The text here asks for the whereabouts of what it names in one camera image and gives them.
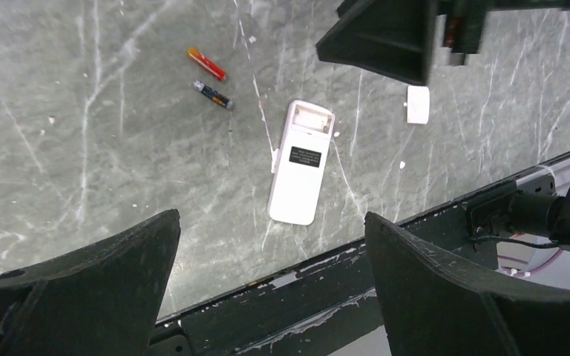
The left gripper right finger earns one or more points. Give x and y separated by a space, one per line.
434 302

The red AAA battery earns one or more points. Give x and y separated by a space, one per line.
207 64

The white remote control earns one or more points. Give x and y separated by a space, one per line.
300 163

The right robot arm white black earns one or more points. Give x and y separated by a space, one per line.
496 214

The white battery cover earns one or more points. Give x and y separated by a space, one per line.
417 105

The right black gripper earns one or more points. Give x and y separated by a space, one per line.
394 38

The black base frame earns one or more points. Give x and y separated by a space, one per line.
327 302

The black AAA battery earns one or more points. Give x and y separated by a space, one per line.
213 95

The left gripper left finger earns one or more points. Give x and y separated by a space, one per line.
101 299

